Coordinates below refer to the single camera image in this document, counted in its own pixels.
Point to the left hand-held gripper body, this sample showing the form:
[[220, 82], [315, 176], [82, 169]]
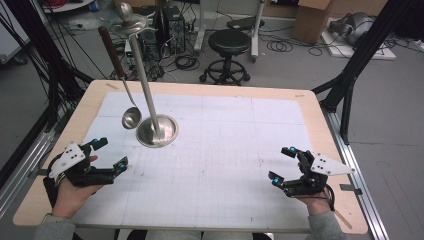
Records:
[[68, 160]]

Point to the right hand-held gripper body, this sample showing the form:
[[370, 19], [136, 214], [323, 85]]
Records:
[[321, 170]]

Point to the steel utensil stand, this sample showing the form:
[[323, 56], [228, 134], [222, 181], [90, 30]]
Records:
[[156, 131]]

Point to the person's right hand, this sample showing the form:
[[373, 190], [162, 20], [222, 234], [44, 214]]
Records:
[[316, 205]]

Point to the person's left hand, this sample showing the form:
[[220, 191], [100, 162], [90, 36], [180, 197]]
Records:
[[71, 200]]

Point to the black tape piece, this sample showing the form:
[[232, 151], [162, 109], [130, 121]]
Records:
[[40, 172], [350, 189]]

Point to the white grid mat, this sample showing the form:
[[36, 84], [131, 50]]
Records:
[[216, 133]]

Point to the white stand leg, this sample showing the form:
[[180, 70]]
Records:
[[200, 30], [256, 33]]

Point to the black round stool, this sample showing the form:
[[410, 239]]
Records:
[[228, 41]]

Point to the white flat board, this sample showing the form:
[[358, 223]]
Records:
[[383, 53]]

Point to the cardboard box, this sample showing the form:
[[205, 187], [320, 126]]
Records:
[[311, 20]]

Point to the white cabinet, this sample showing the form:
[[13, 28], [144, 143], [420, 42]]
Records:
[[10, 36]]

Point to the black flat device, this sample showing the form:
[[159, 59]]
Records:
[[243, 23]]

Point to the black computer tower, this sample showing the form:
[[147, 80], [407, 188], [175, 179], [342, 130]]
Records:
[[175, 28]]

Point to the grey bag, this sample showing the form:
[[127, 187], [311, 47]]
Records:
[[353, 26]]

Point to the aluminium rail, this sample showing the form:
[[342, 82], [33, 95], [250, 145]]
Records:
[[20, 173], [360, 133]]

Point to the black metal frame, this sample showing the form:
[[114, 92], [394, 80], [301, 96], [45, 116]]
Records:
[[50, 66], [360, 60]]

